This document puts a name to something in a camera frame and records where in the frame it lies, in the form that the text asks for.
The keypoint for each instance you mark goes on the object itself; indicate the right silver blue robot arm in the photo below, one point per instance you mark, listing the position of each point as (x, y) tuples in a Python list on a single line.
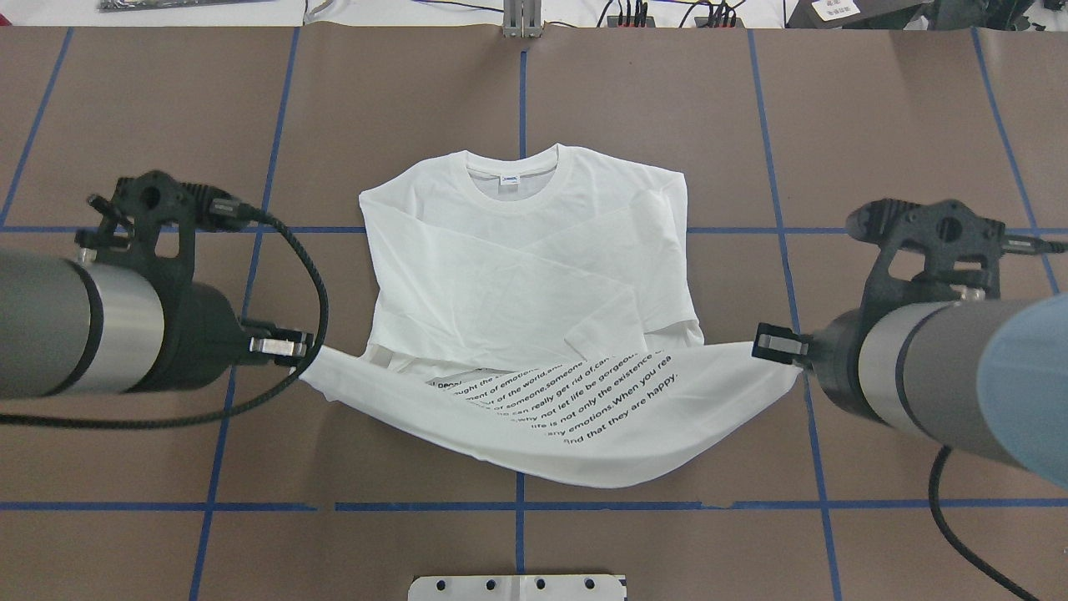
[(934, 350)]

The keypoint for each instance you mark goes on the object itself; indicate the orange black adapter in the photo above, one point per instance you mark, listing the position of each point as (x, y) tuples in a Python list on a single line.
[(626, 14), (719, 15)]

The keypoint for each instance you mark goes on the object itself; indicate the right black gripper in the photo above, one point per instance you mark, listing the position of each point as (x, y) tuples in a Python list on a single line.
[(837, 361)]

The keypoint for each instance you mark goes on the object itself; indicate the upper orange black adapter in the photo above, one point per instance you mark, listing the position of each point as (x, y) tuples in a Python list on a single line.
[(626, 14)]

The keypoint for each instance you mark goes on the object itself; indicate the lower orange black adapter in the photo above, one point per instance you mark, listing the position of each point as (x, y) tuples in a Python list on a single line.
[(719, 15)]

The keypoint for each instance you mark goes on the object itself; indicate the white long-sleeve printed shirt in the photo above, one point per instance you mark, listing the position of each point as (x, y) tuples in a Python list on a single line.
[(536, 314)]

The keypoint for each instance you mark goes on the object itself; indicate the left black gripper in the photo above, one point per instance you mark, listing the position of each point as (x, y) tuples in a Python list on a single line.
[(203, 332)]

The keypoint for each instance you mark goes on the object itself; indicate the aluminium frame post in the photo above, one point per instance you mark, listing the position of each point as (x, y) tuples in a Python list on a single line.
[(522, 19)]

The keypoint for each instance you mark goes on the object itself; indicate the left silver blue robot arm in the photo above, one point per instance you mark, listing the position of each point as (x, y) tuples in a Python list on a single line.
[(46, 318)]

